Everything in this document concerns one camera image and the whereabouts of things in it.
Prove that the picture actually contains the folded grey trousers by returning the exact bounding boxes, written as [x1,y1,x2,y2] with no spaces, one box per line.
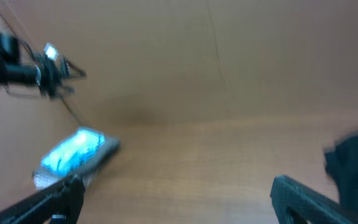
[36,127,120,176]

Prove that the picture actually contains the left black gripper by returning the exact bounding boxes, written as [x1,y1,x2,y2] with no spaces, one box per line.
[37,54,86,99]

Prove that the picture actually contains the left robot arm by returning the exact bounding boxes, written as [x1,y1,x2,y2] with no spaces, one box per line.
[0,32,87,100]

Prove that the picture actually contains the light blue printed t-shirt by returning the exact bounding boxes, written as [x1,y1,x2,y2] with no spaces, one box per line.
[40,128,106,176]

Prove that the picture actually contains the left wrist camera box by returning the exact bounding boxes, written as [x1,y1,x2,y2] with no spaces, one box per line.
[44,42,59,61]

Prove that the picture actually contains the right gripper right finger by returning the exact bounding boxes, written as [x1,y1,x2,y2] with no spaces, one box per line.
[270,174,358,224]

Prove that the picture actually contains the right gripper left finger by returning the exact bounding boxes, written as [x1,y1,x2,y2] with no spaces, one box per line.
[0,175,85,224]

